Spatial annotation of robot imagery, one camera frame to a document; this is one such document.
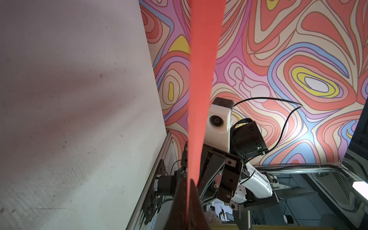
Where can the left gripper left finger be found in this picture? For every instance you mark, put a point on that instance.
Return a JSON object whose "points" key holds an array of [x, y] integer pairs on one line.
{"points": [[177, 219]]}

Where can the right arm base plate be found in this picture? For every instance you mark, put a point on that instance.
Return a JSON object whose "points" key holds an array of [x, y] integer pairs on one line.
{"points": [[150, 202]]}

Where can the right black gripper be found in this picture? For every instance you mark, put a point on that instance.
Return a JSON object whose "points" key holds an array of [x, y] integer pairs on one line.
{"points": [[219, 175]]}

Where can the red paper sheet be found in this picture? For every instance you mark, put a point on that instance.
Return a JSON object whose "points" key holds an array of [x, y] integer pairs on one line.
{"points": [[206, 24]]}

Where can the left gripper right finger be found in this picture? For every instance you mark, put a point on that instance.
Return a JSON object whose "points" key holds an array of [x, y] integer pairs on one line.
{"points": [[196, 219]]}

